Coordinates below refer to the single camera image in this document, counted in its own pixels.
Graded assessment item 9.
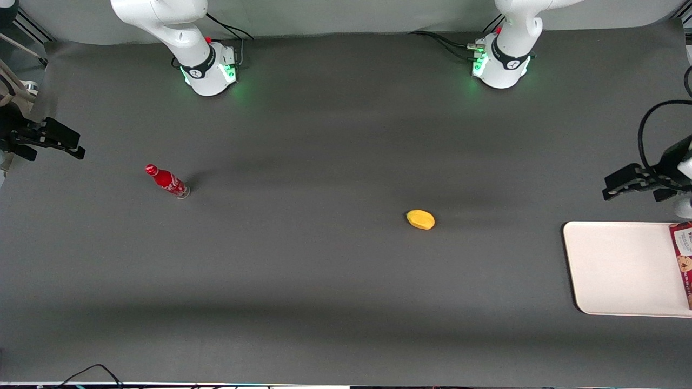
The red cola bottle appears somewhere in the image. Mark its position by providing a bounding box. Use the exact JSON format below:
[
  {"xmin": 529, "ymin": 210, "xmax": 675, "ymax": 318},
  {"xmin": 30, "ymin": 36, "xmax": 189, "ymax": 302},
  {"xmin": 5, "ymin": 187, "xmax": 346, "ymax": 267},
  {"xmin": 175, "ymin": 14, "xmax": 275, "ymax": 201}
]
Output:
[{"xmin": 144, "ymin": 164, "xmax": 191, "ymax": 200}]

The beige hose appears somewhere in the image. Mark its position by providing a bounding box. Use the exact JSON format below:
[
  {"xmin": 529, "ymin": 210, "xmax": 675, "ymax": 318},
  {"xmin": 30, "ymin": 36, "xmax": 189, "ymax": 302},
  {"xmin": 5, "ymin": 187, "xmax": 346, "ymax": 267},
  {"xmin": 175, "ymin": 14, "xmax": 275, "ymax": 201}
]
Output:
[{"xmin": 0, "ymin": 32, "xmax": 39, "ymax": 109}]

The red cookie box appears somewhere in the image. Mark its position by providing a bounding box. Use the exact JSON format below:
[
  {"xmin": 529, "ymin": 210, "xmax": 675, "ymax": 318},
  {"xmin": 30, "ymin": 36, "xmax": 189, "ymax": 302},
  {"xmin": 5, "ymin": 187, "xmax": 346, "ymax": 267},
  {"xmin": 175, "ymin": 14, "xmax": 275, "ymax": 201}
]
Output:
[{"xmin": 669, "ymin": 221, "xmax": 692, "ymax": 310}]

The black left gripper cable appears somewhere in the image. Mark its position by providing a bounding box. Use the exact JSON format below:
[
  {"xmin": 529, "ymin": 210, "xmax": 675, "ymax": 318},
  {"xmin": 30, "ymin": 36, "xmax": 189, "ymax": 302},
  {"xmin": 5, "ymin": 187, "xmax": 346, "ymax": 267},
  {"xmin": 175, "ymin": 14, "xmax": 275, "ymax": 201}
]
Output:
[{"xmin": 637, "ymin": 65, "xmax": 692, "ymax": 190}]

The beige plastic tray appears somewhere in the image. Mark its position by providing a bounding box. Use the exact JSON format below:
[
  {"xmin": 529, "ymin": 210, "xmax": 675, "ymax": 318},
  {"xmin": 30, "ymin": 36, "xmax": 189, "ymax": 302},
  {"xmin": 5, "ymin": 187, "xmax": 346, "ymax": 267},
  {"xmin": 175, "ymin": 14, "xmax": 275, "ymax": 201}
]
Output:
[{"xmin": 562, "ymin": 220, "xmax": 692, "ymax": 318}]

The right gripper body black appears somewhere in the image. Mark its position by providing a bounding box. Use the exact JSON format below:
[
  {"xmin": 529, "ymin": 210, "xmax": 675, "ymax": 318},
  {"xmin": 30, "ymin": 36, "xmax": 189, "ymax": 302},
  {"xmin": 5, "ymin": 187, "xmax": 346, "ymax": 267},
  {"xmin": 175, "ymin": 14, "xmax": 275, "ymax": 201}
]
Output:
[{"xmin": 0, "ymin": 103, "xmax": 38, "ymax": 163}]

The black left arm base cable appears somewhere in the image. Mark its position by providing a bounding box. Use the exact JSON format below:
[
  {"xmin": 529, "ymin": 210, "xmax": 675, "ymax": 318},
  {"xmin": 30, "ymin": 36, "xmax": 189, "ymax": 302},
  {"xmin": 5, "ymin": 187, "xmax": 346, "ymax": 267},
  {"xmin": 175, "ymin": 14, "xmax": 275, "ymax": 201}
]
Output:
[{"xmin": 409, "ymin": 30, "xmax": 478, "ymax": 61}]

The black right arm base cable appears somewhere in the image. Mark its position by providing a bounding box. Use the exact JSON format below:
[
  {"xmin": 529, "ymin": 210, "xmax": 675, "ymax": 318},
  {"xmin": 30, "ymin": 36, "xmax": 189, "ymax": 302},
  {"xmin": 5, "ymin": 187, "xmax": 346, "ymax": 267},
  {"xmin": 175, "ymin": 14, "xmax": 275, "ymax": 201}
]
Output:
[{"xmin": 204, "ymin": 12, "xmax": 255, "ymax": 42}]

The black arm base cable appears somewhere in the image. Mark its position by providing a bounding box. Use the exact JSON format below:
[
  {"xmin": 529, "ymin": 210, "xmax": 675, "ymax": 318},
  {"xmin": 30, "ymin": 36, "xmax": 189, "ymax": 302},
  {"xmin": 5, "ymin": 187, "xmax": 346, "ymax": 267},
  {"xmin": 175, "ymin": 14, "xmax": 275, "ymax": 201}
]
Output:
[
  {"xmin": 409, "ymin": 30, "xmax": 478, "ymax": 61},
  {"xmin": 204, "ymin": 12, "xmax": 255, "ymax": 42}
]

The black cable at table edge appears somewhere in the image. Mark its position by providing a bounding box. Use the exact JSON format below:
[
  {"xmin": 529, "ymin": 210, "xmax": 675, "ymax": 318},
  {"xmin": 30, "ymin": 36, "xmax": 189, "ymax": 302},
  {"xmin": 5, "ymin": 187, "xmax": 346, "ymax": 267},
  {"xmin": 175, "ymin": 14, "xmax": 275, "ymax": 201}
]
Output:
[{"xmin": 53, "ymin": 364, "xmax": 126, "ymax": 389}]

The yellow mango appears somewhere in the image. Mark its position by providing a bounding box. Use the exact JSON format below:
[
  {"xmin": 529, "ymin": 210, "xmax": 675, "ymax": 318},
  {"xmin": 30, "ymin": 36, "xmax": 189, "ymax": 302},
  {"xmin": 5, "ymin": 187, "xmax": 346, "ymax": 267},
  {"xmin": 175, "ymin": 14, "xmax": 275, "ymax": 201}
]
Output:
[{"xmin": 405, "ymin": 209, "xmax": 436, "ymax": 231}]

